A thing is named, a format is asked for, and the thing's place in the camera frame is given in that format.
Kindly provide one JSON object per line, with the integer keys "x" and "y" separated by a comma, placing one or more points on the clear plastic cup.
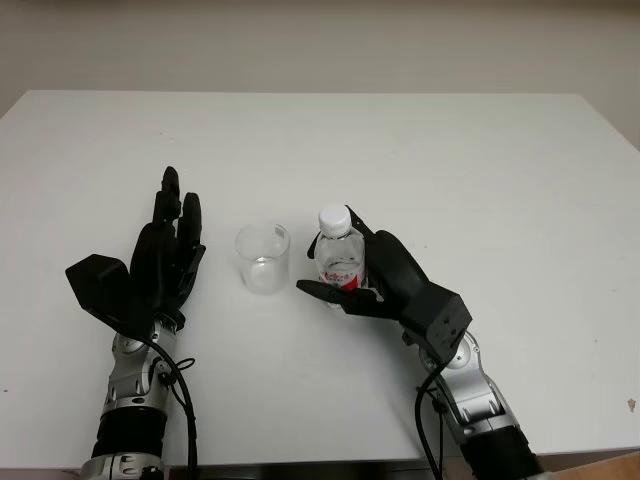
{"x": 262, "y": 265}

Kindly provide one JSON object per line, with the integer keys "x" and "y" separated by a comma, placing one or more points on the clear water bottle red label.
{"x": 340, "y": 250}

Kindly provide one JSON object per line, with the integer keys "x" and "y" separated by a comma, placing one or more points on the dark robot torso edge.
{"x": 300, "y": 472}

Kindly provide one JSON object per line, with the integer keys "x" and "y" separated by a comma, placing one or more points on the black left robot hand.
{"x": 160, "y": 260}

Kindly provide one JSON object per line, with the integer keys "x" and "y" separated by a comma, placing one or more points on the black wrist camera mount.
{"x": 102, "y": 287}
{"x": 442, "y": 315}

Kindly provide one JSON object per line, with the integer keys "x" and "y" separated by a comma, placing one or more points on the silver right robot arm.
{"x": 480, "y": 395}

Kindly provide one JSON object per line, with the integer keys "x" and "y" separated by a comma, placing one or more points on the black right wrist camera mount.
{"x": 442, "y": 315}

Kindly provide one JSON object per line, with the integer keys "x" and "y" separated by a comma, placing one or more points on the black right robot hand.
{"x": 395, "y": 275}

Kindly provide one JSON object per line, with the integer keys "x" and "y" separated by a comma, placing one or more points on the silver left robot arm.
{"x": 132, "y": 380}

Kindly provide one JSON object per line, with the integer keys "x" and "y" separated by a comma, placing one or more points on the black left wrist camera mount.
{"x": 102, "y": 287}

